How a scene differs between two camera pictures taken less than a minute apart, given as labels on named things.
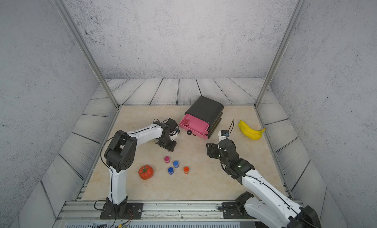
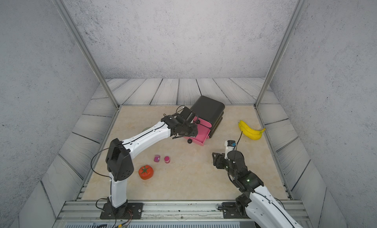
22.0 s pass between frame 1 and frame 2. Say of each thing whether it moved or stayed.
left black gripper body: moved
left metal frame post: stayed
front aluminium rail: stayed
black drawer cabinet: stayed
